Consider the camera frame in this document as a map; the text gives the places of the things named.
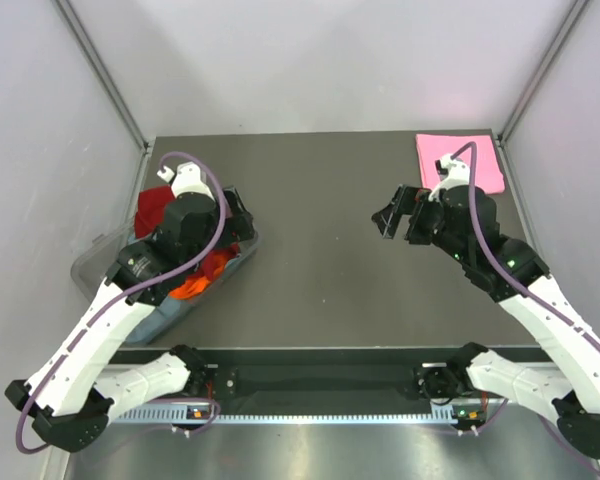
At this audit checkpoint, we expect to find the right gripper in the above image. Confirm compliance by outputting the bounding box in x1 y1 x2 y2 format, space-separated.
371 184 471 264

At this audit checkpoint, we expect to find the red t shirt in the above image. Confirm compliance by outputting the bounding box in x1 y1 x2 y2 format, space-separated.
134 185 175 238

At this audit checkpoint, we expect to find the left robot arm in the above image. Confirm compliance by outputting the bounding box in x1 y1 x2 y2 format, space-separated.
5 187 256 453

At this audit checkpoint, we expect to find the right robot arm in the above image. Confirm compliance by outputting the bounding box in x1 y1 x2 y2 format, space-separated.
372 185 600 460

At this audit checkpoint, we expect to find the orange t shirt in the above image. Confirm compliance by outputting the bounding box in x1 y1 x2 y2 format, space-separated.
169 249 235 300

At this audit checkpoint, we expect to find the folded pink t shirt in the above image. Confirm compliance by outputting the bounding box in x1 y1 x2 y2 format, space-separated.
415 133 505 194

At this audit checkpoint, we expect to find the grey blue t shirt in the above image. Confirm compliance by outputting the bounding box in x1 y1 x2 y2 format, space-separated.
124 297 199 346

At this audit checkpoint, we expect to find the clear plastic bin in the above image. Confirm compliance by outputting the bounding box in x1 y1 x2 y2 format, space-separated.
70 219 260 346

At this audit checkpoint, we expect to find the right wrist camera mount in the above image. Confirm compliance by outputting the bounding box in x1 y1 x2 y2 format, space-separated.
428 154 471 202

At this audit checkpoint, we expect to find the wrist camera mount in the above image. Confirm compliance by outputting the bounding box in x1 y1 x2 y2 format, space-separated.
157 162 213 198
428 154 471 202

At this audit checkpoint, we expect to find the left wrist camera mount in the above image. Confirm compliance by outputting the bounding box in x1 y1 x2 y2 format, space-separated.
157 162 213 198

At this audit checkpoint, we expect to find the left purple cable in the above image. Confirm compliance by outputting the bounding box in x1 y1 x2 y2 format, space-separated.
15 152 228 456

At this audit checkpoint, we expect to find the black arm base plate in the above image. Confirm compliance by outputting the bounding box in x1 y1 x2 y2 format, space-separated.
201 364 458 400

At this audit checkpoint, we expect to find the left aluminium frame post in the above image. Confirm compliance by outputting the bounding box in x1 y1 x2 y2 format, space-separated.
49 0 154 151

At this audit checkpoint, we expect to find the aluminium frame post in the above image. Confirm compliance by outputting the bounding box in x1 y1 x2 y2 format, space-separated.
49 0 154 151
497 0 594 144

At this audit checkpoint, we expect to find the slotted cable duct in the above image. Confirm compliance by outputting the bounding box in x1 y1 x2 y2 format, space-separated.
114 402 481 426

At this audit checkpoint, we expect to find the right aluminium frame post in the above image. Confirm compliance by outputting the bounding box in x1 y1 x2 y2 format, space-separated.
497 0 594 144

